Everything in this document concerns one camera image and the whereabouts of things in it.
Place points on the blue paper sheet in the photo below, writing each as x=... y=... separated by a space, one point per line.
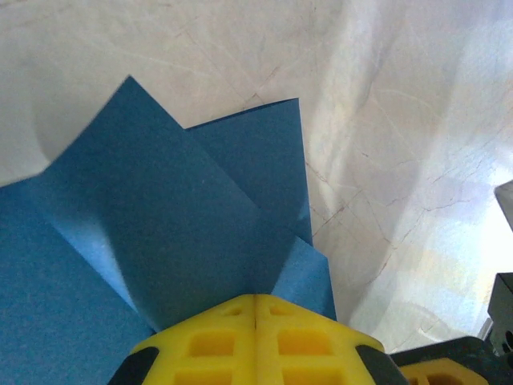
x=160 y=200

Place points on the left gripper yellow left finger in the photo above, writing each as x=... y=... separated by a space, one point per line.
x=208 y=353

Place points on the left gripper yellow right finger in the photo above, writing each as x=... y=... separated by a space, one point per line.
x=312 y=353

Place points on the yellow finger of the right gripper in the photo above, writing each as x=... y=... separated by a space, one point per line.
x=445 y=369

